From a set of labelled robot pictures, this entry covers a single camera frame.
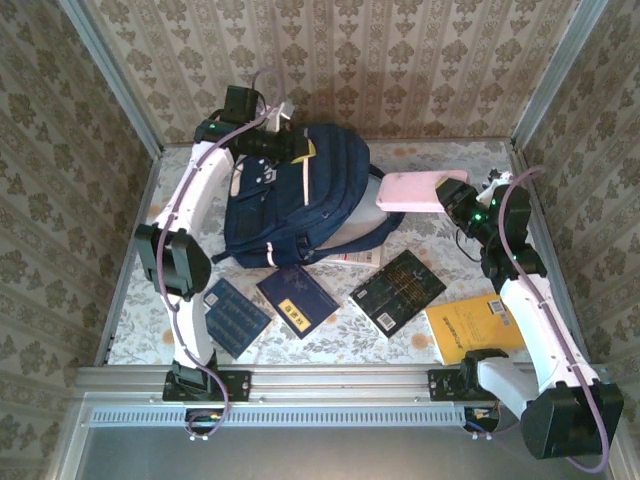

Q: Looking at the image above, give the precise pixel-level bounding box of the pink pencil case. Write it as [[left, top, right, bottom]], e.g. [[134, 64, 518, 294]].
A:
[[375, 168, 471, 214]]

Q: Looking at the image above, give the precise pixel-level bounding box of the navy blue backpack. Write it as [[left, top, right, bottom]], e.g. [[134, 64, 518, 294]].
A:
[[212, 123, 406, 269]]

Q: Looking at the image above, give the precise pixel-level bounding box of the black book with gold print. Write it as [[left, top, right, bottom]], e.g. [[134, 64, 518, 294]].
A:
[[348, 249, 448, 339]]

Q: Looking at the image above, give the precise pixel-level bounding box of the white red printed packet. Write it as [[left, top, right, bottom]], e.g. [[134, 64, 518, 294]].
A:
[[319, 247, 382, 269]]

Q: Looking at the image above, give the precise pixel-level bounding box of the navy book with yellow label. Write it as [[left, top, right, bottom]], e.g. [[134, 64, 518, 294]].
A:
[[255, 264, 341, 340]]

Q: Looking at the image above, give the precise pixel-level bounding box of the blue book with barcode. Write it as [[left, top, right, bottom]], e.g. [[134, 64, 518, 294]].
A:
[[202, 277, 274, 360]]

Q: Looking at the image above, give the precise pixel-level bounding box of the grey metal sheet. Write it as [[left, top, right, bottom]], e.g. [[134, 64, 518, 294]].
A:
[[74, 424, 616, 480]]

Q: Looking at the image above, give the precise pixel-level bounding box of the aluminium table side rail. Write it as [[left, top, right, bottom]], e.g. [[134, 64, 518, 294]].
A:
[[94, 147, 164, 366], [508, 142, 591, 365]]

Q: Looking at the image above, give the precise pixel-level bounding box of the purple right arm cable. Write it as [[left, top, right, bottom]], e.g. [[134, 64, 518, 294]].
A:
[[467, 166, 612, 474]]

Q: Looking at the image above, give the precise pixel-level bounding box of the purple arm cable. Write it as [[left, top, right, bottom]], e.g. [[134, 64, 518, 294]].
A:
[[155, 67, 286, 442], [467, 166, 612, 474]]

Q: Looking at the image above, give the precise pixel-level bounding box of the aluminium frame corner post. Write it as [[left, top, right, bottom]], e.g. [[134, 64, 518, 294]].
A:
[[59, 0, 164, 156], [512, 0, 611, 149]]

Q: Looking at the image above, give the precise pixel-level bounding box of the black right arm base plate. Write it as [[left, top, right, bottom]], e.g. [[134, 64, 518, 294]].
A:
[[428, 368, 501, 403]]

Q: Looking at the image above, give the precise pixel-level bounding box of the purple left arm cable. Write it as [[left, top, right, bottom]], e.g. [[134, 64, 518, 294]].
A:
[[155, 67, 286, 442]]

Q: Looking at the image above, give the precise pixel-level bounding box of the aluminium mounting rail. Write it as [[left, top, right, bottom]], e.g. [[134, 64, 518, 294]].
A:
[[74, 363, 615, 407]]

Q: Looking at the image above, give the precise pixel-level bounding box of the slotted grey cable duct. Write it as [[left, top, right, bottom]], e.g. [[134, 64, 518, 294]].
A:
[[89, 404, 469, 427]]

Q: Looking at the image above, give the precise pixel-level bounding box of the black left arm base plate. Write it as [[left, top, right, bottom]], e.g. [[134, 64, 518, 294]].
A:
[[162, 369, 251, 403]]

